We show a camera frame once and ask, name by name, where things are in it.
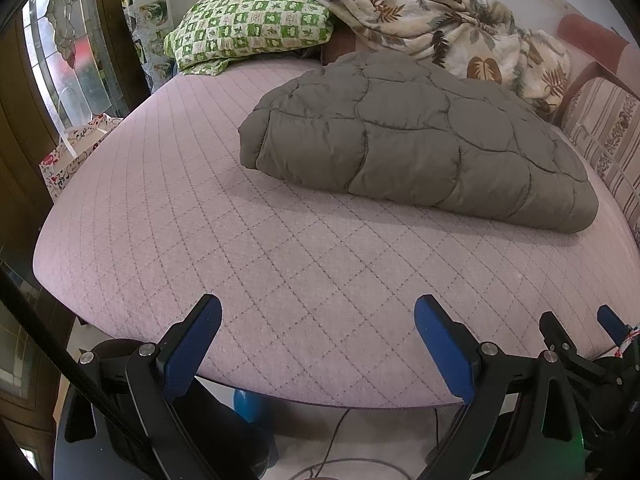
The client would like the reddish brown pillow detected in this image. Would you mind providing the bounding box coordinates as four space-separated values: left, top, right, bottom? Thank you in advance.
320 30 371 66

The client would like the grey quilted blanket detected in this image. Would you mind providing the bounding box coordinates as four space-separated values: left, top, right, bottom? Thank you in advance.
238 51 599 233

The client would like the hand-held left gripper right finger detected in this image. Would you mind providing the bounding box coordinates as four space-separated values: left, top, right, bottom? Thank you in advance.
414 295 583 480

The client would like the blue ball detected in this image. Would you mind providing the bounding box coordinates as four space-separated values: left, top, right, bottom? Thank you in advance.
232 387 278 466

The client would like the wooden door with glass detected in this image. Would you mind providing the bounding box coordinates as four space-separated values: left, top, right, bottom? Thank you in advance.
0 0 151 311

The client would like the green floral printed bag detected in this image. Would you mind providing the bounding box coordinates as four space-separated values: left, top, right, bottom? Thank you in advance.
122 0 176 88

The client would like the cream leaf print blanket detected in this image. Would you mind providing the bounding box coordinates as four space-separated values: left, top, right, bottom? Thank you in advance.
270 0 572 120

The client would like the black hanging cable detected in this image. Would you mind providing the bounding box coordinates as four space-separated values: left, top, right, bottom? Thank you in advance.
0 264 156 466

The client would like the white printed gift bag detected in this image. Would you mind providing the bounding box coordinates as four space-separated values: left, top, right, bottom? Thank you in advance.
39 115 126 203

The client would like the grey floor cable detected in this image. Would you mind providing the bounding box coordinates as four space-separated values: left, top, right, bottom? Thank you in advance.
295 406 416 480

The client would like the striped floral cushion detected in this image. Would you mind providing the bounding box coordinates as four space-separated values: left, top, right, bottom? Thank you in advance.
555 62 640 248

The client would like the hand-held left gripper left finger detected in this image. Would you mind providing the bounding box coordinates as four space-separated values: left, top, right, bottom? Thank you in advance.
65 294 223 480

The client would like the pink quilted bed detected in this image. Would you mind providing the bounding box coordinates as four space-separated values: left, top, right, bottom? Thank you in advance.
32 52 640 408

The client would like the red cushion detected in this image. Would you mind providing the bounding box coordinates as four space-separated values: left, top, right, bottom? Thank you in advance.
557 14 632 73

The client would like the green checkered pillow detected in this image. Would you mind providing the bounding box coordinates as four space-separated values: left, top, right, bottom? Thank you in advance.
164 0 337 77

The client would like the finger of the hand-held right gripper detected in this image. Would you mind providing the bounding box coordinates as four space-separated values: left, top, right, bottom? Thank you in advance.
539 311 621 386
597 305 640 356

